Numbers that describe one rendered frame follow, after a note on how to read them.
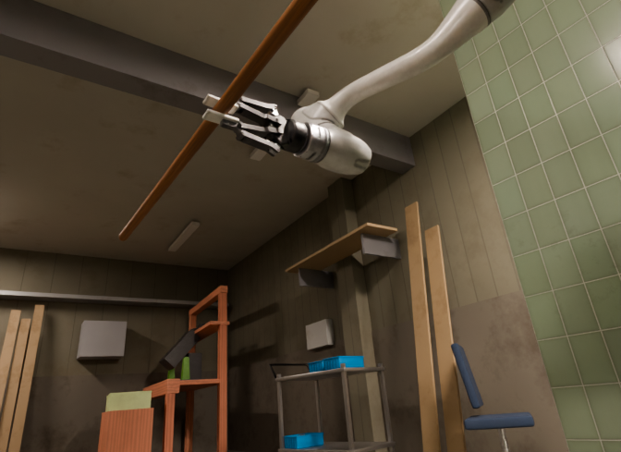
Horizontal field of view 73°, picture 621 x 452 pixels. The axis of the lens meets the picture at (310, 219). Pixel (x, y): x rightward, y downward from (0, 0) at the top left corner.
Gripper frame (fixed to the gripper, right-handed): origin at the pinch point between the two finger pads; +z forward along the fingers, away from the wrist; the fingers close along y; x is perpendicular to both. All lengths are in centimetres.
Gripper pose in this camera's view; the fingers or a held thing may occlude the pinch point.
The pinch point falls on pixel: (220, 111)
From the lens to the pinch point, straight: 93.1
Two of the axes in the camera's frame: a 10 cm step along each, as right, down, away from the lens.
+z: -8.1, -1.7, -5.6
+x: -5.8, 3.7, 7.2
